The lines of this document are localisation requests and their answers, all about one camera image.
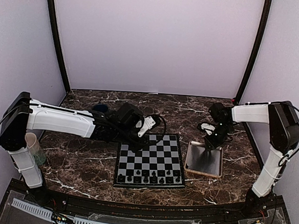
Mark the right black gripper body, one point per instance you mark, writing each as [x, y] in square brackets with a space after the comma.
[222, 131]

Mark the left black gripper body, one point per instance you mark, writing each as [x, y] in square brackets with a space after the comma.
[124, 136]

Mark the wooden tray with dark base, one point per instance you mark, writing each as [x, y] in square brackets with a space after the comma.
[200, 164]

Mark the dark blue cup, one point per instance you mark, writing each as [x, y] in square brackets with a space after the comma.
[100, 107]

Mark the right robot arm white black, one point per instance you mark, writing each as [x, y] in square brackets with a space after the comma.
[281, 118]

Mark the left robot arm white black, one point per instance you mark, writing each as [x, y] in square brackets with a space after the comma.
[25, 114]

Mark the black grey chess board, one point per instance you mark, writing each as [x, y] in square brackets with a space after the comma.
[165, 155]

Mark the small green circuit board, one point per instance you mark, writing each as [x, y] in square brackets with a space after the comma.
[59, 218]

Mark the beige paper cup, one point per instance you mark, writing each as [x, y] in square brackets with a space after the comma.
[35, 148]

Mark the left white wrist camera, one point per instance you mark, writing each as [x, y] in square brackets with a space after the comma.
[145, 125]

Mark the right black frame post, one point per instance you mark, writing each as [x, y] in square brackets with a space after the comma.
[254, 51]

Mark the black frame post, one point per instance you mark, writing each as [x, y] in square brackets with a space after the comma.
[254, 51]
[57, 44]

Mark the black front rail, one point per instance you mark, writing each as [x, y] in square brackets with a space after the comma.
[78, 204]

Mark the left black frame post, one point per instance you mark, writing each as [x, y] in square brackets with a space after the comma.
[57, 44]

